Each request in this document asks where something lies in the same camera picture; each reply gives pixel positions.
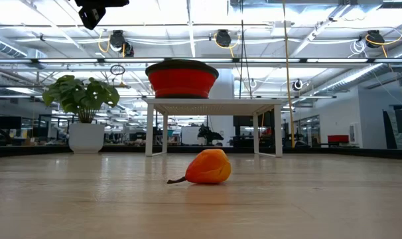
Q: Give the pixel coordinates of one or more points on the black background monitor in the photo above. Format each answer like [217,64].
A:
[8,123]

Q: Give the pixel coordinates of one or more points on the small black ceiling reel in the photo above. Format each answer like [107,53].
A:
[298,84]

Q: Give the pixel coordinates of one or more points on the white perforated shelf riser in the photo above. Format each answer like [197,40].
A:
[214,106]

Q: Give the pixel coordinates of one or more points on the green plant in white pot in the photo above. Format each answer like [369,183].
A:
[86,137]

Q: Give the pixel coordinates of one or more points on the black aluminium table frame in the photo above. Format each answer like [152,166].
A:
[121,149]

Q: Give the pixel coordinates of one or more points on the black background robot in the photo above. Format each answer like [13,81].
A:
[209,135]

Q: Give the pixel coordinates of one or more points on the red background box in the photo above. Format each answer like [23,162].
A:
[338,138]

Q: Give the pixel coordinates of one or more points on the red collapsible bowl grey rim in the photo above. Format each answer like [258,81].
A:
[181,81]

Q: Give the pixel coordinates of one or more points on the small orange pear with stem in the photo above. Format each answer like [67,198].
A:
[209,167]

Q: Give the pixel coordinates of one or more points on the small white ceiling reel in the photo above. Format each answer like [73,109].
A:
[253,83]

